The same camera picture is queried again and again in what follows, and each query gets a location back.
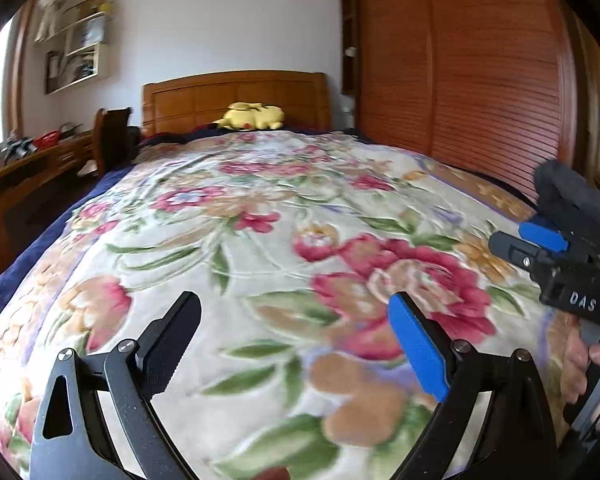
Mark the right human hand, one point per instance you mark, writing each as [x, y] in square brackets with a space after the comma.
[580, 380]

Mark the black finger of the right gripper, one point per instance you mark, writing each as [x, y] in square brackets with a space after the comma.
[518, 252]

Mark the wooden cabinet desk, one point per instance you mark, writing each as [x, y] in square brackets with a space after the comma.
[19, 180]

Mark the wooden headboard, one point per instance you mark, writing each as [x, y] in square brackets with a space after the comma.
[183, 104]

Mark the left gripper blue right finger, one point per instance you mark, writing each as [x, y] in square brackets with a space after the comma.
[517, 437]

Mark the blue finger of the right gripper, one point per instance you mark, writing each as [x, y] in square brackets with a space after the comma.
[541, 232]

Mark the black jacket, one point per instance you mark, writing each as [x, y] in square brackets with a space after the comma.
[569, 202]

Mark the navy blue plush blanket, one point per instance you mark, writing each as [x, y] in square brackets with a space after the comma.
[11, 278]

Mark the dark wooden chair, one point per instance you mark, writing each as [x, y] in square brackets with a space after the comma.
[114, 141]

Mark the yellow plush toy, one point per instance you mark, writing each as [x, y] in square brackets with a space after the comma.
[243, 116]

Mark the white wall shelf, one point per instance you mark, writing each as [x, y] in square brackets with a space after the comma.
[77, 50]

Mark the louvered wooden wardrobe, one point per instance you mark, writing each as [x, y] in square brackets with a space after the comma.
[492, 86]

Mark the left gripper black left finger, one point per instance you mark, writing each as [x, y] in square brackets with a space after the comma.
[71, 439]

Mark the floral bed blanket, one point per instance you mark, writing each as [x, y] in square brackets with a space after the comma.
[294, 245]

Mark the red basket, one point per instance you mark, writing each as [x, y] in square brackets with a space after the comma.
[47, 140]

